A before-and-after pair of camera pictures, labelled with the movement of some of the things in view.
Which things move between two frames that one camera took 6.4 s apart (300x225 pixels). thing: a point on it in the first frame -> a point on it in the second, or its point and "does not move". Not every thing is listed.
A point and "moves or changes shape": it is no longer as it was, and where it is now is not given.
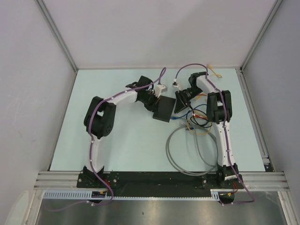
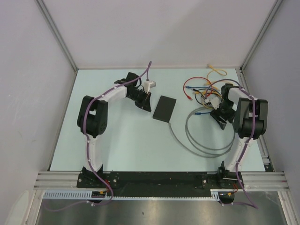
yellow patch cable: x=198 y=133 moves or changes shape
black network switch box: x=166 y=105 does not move
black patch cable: x=192 y=116 moves or changes shape
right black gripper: x=182 y=102 -> x=215 y=114
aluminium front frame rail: x=263 y=180 does not move
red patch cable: x=199 y=116 moves or changes shape
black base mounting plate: x=158 y=182 does not move
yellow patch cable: x=217 y=75 moves or changes shape
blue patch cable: x=174 y=117 moves or changes shape
